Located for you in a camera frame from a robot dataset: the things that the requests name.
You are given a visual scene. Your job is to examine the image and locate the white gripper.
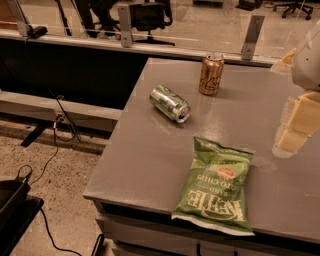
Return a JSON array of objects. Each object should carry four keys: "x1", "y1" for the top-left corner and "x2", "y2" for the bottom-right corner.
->
[{"x1": 271, "y1": 20, "x2": 320, "y2": 158}]

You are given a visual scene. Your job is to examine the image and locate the green soda can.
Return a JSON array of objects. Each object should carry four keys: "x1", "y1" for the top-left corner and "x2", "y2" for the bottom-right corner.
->
[{"x1": 149, "y1": 85, "x2": 191, "y2": 123}]

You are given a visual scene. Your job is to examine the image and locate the gold soda can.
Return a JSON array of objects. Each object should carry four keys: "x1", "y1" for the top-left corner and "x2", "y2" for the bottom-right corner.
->
[{"x1": 199, "y1": 53, "x2": 224, "y2": 96}]

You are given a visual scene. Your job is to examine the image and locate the green jalapeno chip bag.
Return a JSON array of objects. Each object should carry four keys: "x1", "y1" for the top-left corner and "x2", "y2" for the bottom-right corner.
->
[{"x1": 172, "y1": 137, "x2": 254, "y2": 236}]

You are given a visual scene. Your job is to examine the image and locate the distant office chair base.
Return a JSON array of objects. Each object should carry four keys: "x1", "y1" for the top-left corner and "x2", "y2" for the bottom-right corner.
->
[{"x1": 273, "y1": 1, "x2": 314, "y2": 20}]

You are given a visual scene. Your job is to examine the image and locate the black office chair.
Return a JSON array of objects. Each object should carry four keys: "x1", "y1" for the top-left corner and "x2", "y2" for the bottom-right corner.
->
[{"x1": 129, "y1": 0, "x2": 174, "y2": 46}]

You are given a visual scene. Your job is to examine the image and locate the black tripod legs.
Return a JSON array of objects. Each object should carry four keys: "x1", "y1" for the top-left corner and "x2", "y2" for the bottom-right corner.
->
[{"x1": 54, "y1": 0, "x2": 87, "y2": 38}]

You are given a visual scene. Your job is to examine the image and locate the black bin on cart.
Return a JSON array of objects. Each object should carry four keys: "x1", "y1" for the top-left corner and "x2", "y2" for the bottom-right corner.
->
[{"x1": 0, "y1": 180, "x2": 30, "y2": 232}]

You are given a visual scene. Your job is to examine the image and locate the metal bracket post right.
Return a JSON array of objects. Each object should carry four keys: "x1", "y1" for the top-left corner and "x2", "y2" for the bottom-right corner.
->
[{"x1": 241, "y1": 14, "x2": 265, "y2": 61}]

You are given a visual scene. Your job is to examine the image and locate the metal bracket post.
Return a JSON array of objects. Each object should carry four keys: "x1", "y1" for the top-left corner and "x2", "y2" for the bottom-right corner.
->
[
  {"x1": 241, "y1": 14, "x2": 265, "y2": 61},
  {"x1": 118, "y1": 3, "x2": 133, "y2": 48},
  {"x1": 6, "y1": 0, "x2": 48, "y2": 39}
]

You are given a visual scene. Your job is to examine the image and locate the metal bracket post middle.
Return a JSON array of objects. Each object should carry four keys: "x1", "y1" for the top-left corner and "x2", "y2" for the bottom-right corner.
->
[{"x1": 118, "y1": 3, "x2": 133, "y2": 48}]

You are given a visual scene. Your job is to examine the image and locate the black floor cable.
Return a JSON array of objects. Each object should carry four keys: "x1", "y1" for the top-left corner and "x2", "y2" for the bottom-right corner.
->
[{"x1": 15, "y1": 95, "x2": 84, "y2": 256}]

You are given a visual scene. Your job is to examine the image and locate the metal bracket post left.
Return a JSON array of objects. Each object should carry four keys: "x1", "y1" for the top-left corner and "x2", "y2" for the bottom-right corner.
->
[{"x1": 6, "y1": 0, "x2": 48, "y2": 39}]

